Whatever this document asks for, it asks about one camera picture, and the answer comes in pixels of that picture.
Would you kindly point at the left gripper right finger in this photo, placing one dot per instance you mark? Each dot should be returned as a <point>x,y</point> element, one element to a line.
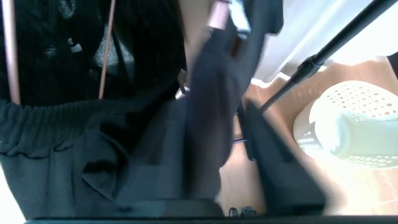
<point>286,180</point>

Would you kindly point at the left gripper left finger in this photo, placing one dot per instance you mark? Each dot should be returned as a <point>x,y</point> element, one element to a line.
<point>161,161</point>

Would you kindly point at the black clothes rack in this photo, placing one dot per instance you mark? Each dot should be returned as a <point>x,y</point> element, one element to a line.
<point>342,34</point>

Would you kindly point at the black shorts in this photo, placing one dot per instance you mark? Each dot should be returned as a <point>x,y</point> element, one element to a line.
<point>46,155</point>

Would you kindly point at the beige curtain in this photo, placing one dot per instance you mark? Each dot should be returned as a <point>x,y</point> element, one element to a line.
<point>311,18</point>

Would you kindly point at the black garment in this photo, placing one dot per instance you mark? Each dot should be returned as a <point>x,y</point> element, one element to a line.
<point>211,109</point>

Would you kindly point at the white laundry basket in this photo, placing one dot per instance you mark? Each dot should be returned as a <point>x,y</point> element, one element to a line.
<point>357,133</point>

